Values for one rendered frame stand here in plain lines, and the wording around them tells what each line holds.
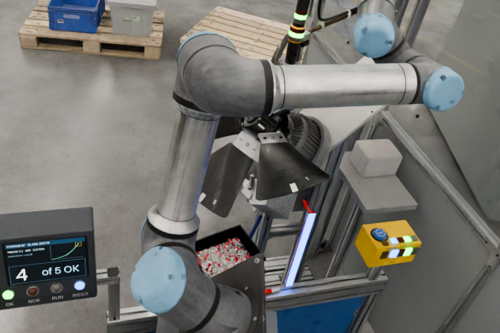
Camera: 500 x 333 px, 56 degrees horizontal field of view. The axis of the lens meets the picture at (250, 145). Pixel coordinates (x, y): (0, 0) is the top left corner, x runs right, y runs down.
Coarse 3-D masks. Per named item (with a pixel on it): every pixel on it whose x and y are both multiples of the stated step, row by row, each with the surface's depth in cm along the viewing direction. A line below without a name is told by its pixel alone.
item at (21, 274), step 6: (30, 264) 104; (12, 270) 103; (18, 270) 104; (24, 270) 104; (30, 270) 105; (12, 276) 104; (18, 276) 104; (24, 276) 105; (30, 276) 105; (12, 282) 105; (18, 282) 105; (24, 282) 105; (30, 282) 106
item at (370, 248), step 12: (372, 228) 146; (384, 228) 147; (396, 228) 148; (408, 228) 149; (360, 240) 148; (372, 240) 142; (360, 252) 149; (372, 252) 142; (372, 264) 144; (384, 264) 146
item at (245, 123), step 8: (240, 120) 161; (248, 120) 159; (256, 120) 156; (264, 120) 156; (272, 120) 158; (280, 120) 164; (288, 120) 163; (248, 128) 158; (256, 128) 157; (272, 128) 159; (280, 128) 163; (288, 128) 162; (256, 136) 161
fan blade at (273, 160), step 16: (272, 144) 153; (288, 144) 154; (272, 160) 147; (288, 160) 147; (304, 160) 148; (272, 176) 142; (288, 176) 141; (320, 176) 140; (256, 192) 140; (272, 192) 138; (288, 192) 137
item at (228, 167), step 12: (228, 144) 164; (216, 156) 164; (228, 156) 163; (240, 156) 163; (216, 168) 164; (228, 168) 163; (240, 168) 163; (204, 180) 165; (216, 180) 163; (228, 180) 163; (240, 180) 163; (204, 192) 164; (216, 192) 163; (228, 192) 162; (204, 204) 163; (228, 204) 161
